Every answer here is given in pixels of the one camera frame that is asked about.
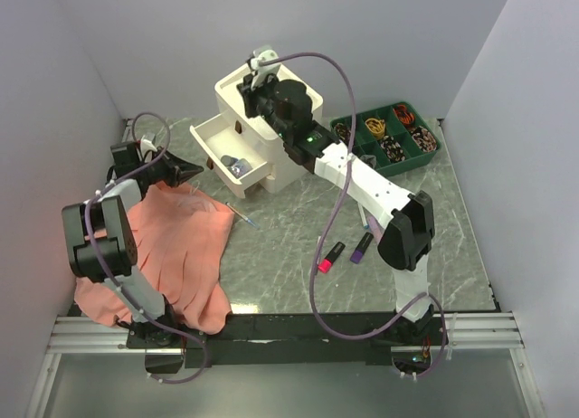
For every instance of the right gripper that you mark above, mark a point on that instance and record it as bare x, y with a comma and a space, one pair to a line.
250, 93

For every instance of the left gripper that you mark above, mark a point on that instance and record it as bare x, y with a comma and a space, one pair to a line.
178, 169

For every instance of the blue grey tape roll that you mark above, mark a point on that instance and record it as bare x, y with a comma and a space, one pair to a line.
227, 160

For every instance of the white drawer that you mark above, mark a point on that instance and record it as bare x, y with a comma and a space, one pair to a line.
218, 137

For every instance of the white drawer organizer box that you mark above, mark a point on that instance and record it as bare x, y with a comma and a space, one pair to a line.
265, 145

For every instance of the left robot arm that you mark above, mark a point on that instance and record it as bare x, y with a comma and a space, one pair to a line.
102, 249

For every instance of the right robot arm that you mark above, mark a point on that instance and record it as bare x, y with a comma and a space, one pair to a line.
406, 218

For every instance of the pink fabric garment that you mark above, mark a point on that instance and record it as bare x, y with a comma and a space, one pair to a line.
181, 234

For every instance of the blue long nib marker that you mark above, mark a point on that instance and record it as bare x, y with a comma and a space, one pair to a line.
242, 216

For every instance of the green compartment tray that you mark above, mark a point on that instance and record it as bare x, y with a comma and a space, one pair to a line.
394, 139

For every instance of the blue capped white marker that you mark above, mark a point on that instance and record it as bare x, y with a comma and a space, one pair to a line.
362, 214

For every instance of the white green-tipped marker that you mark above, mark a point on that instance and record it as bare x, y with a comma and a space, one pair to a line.
316, 258

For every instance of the pink black highlighter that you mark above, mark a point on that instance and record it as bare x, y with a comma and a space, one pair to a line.
327, 262

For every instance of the purple black highlighter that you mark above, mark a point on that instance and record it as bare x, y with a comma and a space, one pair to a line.
361, 248

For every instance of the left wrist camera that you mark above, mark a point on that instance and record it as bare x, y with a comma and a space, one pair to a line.
147, 143

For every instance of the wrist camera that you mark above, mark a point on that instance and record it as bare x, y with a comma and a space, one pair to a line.
263, 64
147, 143

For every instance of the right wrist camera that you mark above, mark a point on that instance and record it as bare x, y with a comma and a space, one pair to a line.
263, 64

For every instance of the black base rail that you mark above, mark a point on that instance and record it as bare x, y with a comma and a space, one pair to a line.
279, 339

